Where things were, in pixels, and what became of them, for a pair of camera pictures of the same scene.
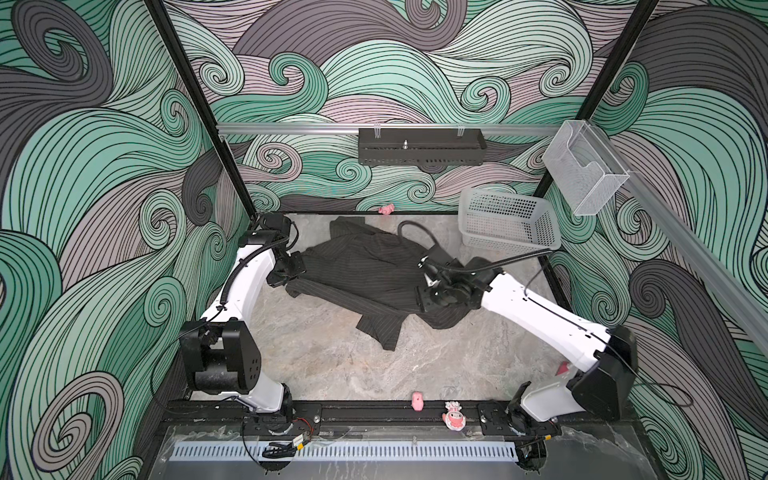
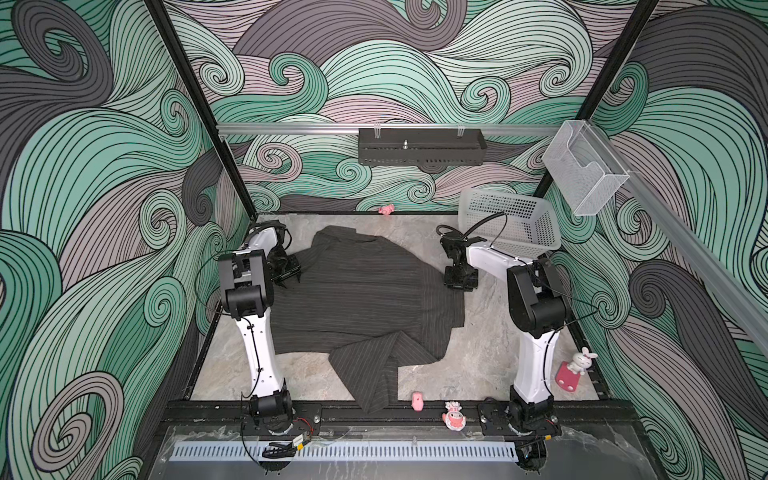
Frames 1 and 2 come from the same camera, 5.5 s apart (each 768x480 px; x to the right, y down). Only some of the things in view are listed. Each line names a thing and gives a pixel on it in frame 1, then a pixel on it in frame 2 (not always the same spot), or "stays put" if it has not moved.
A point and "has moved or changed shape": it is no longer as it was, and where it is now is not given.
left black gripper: x=298 y=268 stays put
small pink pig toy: x=386 y=210 stays put
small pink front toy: x=417 y=401 stays put
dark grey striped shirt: x=376 y=275 has moved or changed shape
